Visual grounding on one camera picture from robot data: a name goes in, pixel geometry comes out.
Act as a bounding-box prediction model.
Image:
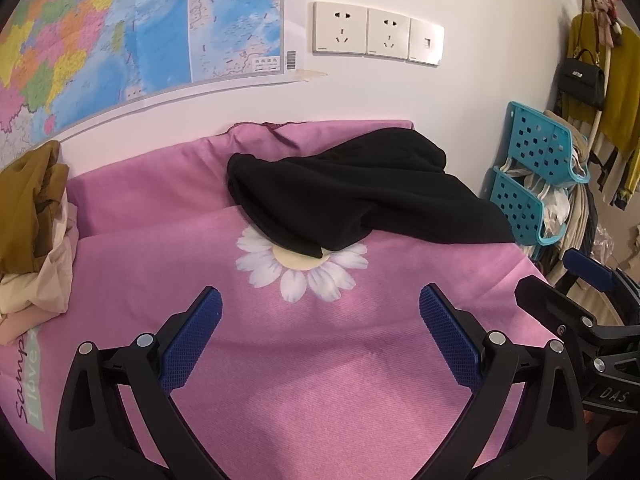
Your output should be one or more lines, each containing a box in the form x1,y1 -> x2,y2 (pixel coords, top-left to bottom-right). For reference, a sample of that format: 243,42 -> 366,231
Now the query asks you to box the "black coat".
227,128 -> 514,258

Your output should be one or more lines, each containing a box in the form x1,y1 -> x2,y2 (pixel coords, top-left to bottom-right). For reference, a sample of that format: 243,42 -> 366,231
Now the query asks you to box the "lower teal plastic basket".
490,167 -> 567,246

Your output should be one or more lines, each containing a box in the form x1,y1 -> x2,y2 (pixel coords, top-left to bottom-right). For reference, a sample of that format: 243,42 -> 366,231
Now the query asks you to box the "teal plastic basket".
490,167 -> 567,246
508,101 -> 590,188

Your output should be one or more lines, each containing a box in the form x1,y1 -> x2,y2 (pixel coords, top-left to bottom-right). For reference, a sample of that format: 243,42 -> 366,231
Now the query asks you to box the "upper teal plastic basket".
508,101 -> 590,188

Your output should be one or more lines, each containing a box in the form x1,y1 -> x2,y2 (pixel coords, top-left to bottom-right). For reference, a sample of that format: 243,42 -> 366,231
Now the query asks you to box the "mustard yellow hanging sweater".
562,12 -> 640,212

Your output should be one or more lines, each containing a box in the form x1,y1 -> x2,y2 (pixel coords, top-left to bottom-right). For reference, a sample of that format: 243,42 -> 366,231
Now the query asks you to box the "cream beige garment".
0,193 -> 79,346

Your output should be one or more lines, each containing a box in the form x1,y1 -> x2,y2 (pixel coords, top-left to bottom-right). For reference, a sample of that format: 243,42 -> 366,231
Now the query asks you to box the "black handbag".
558,49 -> 600,110

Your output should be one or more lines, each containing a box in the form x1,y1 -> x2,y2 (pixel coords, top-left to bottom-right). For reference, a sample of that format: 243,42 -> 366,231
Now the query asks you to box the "white coat rack pole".
588,46 -> 612,151

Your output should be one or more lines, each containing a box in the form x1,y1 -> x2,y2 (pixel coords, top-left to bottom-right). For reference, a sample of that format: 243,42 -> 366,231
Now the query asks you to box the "pink daisy bed sheet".
1,120 -> 550,479

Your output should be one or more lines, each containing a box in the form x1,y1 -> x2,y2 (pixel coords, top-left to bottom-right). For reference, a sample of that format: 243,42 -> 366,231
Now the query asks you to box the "plush toy on rack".
592,0 -> 623,49

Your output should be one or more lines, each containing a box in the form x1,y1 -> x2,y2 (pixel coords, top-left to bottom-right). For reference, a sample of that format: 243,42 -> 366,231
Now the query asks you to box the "mustard brown garment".
0,141 -> 68,274

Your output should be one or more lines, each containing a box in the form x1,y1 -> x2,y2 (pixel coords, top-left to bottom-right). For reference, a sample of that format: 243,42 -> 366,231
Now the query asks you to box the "colourful wall map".
1,0 -> 307,165

